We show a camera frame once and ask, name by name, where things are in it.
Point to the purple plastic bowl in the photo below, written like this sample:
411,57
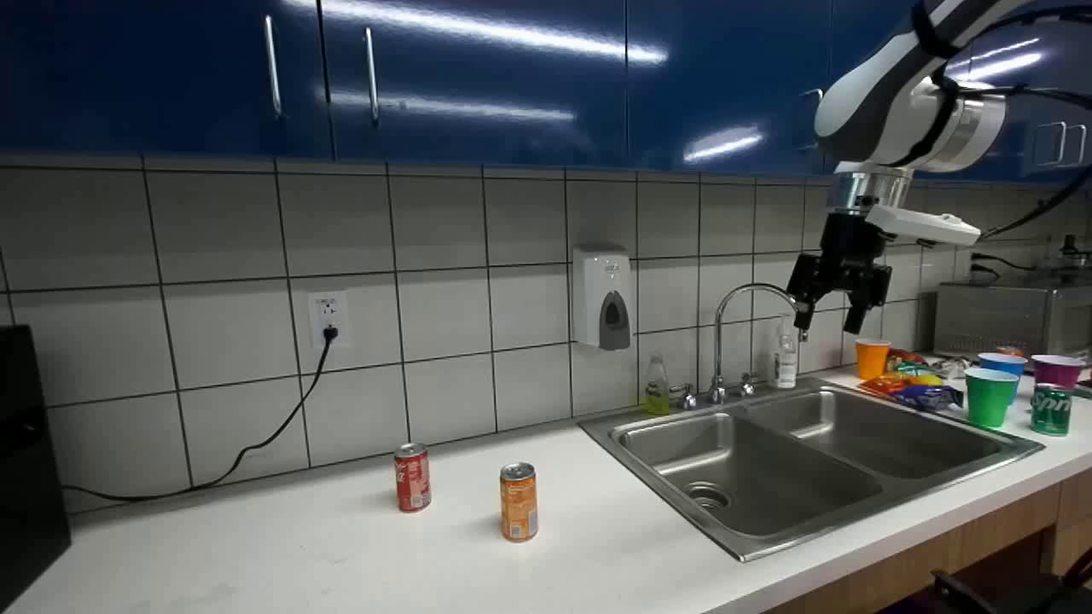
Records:
1062,369

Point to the white wall soap dispenser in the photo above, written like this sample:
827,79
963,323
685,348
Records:
603,298

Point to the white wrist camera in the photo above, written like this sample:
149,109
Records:
932,226

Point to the colourful snack bags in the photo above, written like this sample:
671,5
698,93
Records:
915,383

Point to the grey box appliance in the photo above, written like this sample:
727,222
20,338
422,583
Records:
1031,319

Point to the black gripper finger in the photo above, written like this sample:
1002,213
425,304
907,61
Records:
802,313
856,316

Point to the green soda can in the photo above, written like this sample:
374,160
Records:
1048,406

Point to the chrome gooseneck faucet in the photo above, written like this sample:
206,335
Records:
733,348

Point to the green dish soap bottle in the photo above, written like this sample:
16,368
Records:
658,392

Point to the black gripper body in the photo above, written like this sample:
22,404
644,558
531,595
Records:
849,261

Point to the red soda can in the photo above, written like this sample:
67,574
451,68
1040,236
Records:
411,479

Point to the clear hand soap bottle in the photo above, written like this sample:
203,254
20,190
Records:
787,359

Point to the orange soda can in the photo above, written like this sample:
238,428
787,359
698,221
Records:
521,509

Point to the blue plastic bowl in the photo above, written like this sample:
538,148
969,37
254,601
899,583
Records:
1002,363

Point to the black appliance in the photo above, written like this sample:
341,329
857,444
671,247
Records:
32,509

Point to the white wall outlet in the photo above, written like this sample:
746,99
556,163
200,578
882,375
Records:
330,319

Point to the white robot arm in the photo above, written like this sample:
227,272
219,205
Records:
892,119

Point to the stainless steel double sink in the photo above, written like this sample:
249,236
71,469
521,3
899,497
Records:
768,472

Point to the green plastic cup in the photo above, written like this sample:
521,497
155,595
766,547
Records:
988,397

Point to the blue upper cabinets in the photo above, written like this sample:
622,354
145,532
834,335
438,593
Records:
720,87

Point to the orange plastic cup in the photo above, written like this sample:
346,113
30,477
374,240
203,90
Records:
872,359

